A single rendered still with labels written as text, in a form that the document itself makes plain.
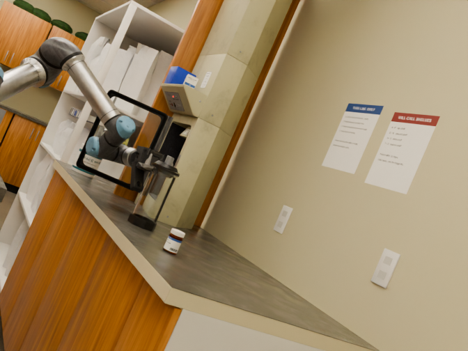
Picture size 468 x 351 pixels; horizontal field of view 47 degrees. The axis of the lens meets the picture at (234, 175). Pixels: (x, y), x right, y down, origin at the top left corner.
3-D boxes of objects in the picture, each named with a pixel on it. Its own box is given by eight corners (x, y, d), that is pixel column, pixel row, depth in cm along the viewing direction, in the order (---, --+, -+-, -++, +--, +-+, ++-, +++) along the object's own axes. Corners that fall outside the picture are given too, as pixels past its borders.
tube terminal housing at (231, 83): (178, 219, 266) (240, 79, 267) (203, 237, 237) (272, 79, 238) (134, 203, 254) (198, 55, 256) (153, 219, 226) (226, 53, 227)
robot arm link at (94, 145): (98, 126, 200) (123, 134, 208) (83, 141, 207) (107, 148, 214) (100, 143, 197) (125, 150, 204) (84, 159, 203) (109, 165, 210)
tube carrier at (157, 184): (161, 231, 190) (185, 176, 191) (137, 223, 183) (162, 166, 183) (145, 221, 198) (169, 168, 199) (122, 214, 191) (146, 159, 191)
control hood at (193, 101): (173, 112, 255) (182, 93, 255) (198, 117, 226) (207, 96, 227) (152, 102, 250) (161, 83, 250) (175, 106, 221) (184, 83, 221)
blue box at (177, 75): (181, 92, 254) (189, 75, 254) (189, 93, 245) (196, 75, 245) (163, 83, 249) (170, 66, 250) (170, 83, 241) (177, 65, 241)
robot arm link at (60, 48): (72, 22, 202) (144, 128, 201) (57, 40, 209) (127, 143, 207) (49, 24, 193) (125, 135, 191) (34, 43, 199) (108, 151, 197)
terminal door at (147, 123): (135, 191, 252) (169, 115, 253) (74, 166, 249) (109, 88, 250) (135, 191, 253) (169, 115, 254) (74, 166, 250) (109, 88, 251)
